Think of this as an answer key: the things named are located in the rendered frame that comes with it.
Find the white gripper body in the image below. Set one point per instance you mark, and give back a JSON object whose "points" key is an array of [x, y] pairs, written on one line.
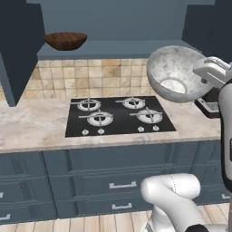
{"points": [[215, 72]]}

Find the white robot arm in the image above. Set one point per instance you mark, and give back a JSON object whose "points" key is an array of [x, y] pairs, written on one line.
{"points": [[172, 196]]}

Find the white marble bowl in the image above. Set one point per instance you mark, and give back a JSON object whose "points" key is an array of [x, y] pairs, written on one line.
{"points": [[173, 71]]}

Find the dark blue cabinet door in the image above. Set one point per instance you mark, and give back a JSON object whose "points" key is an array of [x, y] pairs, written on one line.
{"points": [[208, 27], [18, 45]]}

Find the brown wooden bowl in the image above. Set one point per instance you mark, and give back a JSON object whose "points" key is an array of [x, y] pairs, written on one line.
{"points": [[65, 40]]}

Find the black coffee machine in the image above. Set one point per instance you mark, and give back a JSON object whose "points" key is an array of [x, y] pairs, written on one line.
{"points": [[210, 104]]}

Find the silver hob knob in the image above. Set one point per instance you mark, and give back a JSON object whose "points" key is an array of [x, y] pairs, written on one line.
{"points": [[85, 132], [101, 131], [140, 129], [155, 128]]}

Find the blue cupboard door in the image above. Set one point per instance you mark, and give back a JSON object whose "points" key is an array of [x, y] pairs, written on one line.
{"points": [[210, 163]]}

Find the black gas hob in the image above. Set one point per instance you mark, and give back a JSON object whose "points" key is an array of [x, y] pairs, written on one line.
{"points": [[120, 119]]}

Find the blue drawer front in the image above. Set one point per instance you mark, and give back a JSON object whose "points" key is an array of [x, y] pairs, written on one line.
{"points": [[21, 164], [108, 158], [27, 213], [96, 186], [90, 208], [24, 193]]}

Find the dark blue open wall cabinet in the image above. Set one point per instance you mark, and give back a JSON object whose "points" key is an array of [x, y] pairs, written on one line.
{"points": [[120, 30]]}

